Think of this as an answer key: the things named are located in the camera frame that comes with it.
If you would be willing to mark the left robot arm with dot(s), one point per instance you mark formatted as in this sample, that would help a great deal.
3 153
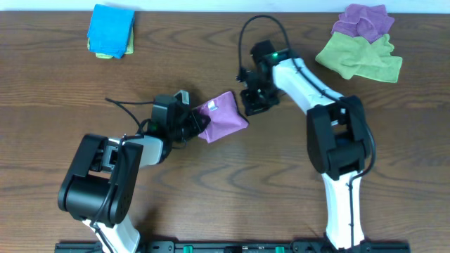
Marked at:
100 182

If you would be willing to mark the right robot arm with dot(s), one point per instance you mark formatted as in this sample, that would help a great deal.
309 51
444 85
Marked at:
338 137

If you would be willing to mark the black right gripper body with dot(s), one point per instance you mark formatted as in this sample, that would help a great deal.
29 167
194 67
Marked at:
259 97

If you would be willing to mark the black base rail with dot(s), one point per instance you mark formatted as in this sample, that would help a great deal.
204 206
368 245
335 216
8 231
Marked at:
299 246

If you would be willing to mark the green folded cloth under blue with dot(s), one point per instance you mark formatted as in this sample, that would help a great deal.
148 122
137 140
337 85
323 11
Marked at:
130 47

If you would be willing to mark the purple microfiber cloth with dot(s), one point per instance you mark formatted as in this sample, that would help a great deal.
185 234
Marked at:
225 118

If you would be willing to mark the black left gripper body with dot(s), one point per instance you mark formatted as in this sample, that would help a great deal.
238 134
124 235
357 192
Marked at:
196 123

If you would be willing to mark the crumpled green cloth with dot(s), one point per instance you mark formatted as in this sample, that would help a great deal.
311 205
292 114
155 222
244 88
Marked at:
356 56

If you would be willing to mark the crumpled purple cloth at back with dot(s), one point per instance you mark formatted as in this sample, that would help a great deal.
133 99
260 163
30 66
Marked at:
369 22

